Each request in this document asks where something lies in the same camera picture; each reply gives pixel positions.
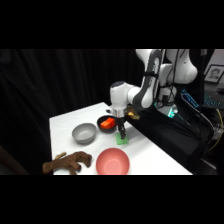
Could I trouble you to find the black bowl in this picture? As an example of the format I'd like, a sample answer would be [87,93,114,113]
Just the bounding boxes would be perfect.
[96,115,118,134]

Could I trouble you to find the grey bowl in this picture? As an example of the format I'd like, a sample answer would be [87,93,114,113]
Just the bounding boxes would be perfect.
[71,122,98,145]

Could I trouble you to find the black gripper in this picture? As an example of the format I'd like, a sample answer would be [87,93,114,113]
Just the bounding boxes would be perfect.
[115,116,127,139]

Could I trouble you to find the teal lit keyboard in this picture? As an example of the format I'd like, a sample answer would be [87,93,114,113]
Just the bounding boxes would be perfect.
[203,93,222,108]

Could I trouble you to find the black curtain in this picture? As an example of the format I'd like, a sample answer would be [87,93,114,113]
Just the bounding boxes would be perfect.
[0,49,143,175]

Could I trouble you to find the pink bowl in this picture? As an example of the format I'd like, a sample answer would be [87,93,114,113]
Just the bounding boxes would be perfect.
[95,147,131,175]

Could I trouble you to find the orange cube block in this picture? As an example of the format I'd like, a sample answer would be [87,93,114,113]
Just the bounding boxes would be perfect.
[100,119,113,130]

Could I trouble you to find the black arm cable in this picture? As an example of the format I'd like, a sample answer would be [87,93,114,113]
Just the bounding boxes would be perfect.
[156,49,188,108]

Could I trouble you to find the brown plush toy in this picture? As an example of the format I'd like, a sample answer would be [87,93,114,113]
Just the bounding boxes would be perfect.
[42,150,93,175]

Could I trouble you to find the framed portrait picture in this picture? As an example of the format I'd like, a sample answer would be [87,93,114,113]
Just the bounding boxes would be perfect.
[203,63,224,84]

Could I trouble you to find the blue lit device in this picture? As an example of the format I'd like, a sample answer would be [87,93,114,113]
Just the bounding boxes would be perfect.
[181,89,200,109]

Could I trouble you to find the yellow cable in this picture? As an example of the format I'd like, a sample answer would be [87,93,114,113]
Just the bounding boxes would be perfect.
[208,108,224,152]

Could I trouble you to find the black robot stand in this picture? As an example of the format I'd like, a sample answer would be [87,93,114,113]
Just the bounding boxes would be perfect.
[126,105,216,175]

